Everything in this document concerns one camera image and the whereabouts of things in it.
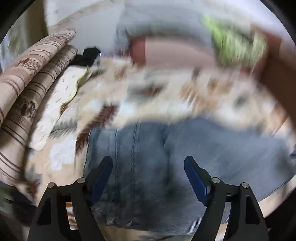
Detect blue denim pants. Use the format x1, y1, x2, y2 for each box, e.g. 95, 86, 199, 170
84, 118, 295, 236

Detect striped beige cushion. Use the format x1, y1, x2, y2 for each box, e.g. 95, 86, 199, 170
1, 45, 77, 186
0, 28, 76, 123

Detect striped beige upper cushion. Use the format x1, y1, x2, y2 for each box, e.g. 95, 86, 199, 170
0, 28, 76, 123

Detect grey quilted pillow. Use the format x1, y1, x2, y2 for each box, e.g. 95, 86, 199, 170
114, 4, 214, 50

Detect beige leaf-print blanket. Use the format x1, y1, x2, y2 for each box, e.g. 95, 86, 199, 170
23, 58, 295, 204

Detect pink sofa backrest cushion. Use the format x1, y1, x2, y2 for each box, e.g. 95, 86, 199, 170
130, 37, 224, 68

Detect striped beige lower cushion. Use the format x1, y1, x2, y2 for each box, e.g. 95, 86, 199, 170
1, 45, 77, 186

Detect green patterned folded cloth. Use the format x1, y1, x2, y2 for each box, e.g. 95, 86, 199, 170
203, 16, 267, 67

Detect brown wooden headboard panel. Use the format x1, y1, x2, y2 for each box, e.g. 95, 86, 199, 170
252, 25, 295, 124

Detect black garment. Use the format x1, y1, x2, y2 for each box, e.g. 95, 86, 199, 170
69, 47, 101, 67

